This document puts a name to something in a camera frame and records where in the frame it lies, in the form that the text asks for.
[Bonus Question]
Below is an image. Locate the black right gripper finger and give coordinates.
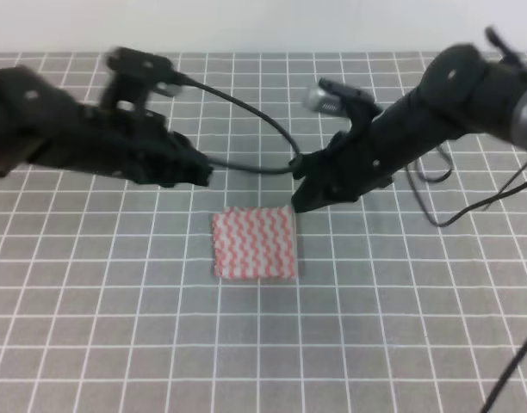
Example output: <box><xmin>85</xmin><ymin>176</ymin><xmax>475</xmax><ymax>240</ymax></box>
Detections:
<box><xmin>291</xmin><ymin>180</ymin><xmax>332</xmax><ymax>213</ymax></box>
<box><xmin>288</xmin><ymin>152</ymin><xmax>332</xmax><ymax>181</ymax></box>

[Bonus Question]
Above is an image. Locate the pink white wavy towel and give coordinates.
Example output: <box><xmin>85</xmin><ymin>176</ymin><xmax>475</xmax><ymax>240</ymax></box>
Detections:
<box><xmin>211</xmin><ymin>205</ymin><xmax>298</xmax><ymax>280</ymax></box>

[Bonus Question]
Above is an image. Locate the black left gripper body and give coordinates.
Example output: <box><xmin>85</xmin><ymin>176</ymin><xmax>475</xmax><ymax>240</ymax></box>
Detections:
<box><xmin>73</xmin><ymin>105</ymin><xmax>190</xmax><ymax>185</ymax></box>

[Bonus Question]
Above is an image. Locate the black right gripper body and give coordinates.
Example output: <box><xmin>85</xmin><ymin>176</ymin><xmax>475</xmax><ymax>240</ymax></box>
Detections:
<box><xmin>319</xmin><ymin>116</ymin><xmax>401</xmax><ymax>205</ymax></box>

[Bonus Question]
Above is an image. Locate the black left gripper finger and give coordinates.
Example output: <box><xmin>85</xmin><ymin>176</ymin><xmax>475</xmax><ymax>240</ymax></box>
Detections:
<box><xmin>159</xmin><ymin>170</ymin><xmax>211</xmax><ymax>188</ymax></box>
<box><xmin>182</xmin><ymin>141</ymin><xmax>214</xmax><ymax>175</ymax></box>

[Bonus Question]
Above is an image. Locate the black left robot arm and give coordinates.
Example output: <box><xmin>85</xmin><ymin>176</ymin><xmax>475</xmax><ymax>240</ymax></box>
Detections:
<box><xmin>0</xmin><ymin>66</ymin><xmax>213</xmax><ymax>188</ymax></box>

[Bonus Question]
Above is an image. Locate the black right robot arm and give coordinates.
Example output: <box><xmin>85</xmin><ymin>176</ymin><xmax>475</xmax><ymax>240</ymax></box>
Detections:
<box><xmin>291</xmin><ymin>28</ymin><xmax>527</xmax><ymax>213</ymax></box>

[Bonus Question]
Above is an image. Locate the grey grid tablecloth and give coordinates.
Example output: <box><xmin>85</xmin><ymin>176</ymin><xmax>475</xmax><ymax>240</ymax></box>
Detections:
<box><xmin>0</xmin><ymin>52</ymin><xmax>527</xmax><ymax>413</ymax></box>

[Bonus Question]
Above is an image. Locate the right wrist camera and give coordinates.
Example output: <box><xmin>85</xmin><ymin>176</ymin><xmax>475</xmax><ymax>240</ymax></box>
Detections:
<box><xmin>302</xmin><ymin>77</ymin><xmax>383</xmax><ymax>129</ymax></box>

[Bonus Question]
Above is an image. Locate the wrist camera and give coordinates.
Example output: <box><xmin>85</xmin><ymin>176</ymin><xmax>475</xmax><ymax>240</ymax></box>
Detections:
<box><xmin>102</xmin><ymin>46</ymin><xmax>187</xmax><ymax>113</ymax></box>
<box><xmin>302</xmin><ymin>77</ymin><xmax>383</xmax><ymax>129</ymax></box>

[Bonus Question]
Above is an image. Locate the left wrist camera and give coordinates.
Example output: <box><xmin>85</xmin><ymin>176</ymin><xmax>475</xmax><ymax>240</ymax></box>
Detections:
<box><xmin>102</xmin><ymin>46</ymin><xmax>187</xmax><ymax>113</ymax></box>

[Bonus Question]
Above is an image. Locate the black left camera cable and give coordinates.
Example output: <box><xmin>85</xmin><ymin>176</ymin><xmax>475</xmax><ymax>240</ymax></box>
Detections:
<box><xmin>177</xmin><ymin>72</ymin><xmax>303</xmax><ymax>176</ymax></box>

